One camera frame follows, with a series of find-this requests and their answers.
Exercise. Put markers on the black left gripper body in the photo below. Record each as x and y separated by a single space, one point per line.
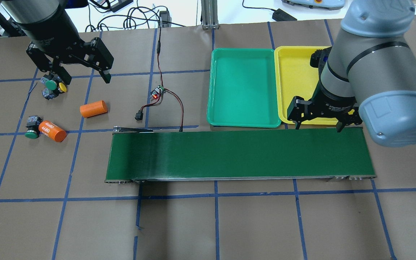
50 39

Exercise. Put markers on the teach pendant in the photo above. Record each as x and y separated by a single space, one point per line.
321 4

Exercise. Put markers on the green conveyor belt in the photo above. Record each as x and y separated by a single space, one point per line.
238 155

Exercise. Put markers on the small green circuit board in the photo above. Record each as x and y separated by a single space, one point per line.
157 92

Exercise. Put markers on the yellow plastic tray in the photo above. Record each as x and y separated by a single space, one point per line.
294 75

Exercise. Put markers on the black barrel plug connector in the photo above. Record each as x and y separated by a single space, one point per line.
139 116

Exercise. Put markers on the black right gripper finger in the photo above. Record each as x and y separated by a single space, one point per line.
347 119
297 111

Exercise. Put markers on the black power adapter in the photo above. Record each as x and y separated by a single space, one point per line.
281 15

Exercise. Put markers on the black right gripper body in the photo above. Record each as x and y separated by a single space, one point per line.
334 102

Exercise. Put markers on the green push button in cluster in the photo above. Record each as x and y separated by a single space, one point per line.
50 82

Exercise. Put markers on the green plastic tray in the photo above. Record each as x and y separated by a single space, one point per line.
242 89

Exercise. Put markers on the orange cylinder with white text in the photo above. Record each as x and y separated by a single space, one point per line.
52 131

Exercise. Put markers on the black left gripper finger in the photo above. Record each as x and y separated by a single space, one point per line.
53 68
103 59

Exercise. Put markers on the aluminium frame post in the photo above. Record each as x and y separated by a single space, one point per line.
209 15

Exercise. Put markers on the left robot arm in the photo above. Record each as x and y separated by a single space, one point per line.
27 11

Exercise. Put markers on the green push button by cylinder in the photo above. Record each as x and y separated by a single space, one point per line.
32 125

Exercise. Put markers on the yellow push button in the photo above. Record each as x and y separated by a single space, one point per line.
49 94
62 88

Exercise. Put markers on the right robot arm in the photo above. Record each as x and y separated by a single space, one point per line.
368 75

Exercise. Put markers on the plain orange cylinder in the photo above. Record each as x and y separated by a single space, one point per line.
93 109

